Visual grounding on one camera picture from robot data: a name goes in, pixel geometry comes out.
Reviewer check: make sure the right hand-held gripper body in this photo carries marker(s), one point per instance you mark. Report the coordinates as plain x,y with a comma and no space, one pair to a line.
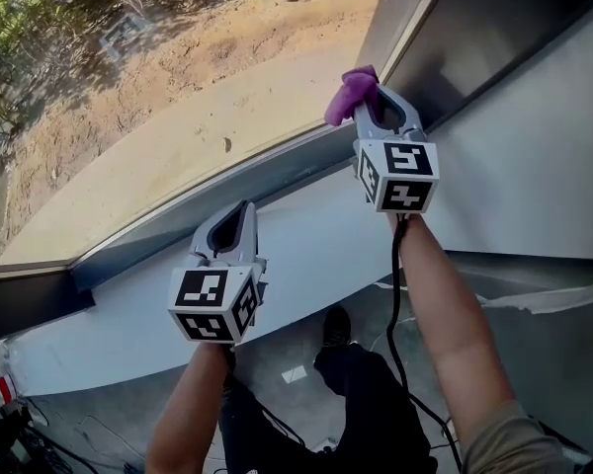
405,161

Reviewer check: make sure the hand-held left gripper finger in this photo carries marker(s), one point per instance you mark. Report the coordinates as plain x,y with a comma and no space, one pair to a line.
200,240
251,245

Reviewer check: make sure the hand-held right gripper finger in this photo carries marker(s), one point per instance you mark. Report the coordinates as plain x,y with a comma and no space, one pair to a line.
363,124
411,116

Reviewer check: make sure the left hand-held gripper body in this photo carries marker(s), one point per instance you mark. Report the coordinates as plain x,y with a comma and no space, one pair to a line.
202,289

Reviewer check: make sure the purple cloth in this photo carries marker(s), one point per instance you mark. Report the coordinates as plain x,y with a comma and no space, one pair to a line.
346,99

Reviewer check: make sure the clear window glass pane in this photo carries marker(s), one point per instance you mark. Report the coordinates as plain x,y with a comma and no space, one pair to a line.
178,92

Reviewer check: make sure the person's left forearm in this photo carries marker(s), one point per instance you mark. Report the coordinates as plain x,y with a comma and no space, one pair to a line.
188,413

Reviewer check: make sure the person's right forearm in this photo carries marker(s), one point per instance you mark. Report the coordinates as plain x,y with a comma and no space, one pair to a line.
449,324

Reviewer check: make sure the white window sill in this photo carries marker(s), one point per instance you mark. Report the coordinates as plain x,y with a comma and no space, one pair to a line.
301,245

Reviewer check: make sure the person's right black shoe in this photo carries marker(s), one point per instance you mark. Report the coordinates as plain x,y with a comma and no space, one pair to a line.
337,326

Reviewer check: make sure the white tape strip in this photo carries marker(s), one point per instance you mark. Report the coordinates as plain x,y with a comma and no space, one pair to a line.
294,374

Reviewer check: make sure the person's black trousers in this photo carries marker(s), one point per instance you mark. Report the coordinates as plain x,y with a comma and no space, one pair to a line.
365,403

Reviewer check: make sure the peeling white protective film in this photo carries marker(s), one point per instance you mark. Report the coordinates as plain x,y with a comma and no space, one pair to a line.
548,304

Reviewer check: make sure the clear plastic bottle red label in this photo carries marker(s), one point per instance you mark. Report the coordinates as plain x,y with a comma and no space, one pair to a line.
5,388

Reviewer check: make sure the green hedge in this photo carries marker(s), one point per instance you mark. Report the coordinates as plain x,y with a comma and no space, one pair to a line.
10,42

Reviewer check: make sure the person's grey shirt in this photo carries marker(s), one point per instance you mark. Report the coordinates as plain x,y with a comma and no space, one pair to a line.
514,447

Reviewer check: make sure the black window frame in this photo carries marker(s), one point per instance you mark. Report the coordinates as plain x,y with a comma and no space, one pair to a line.
286,171

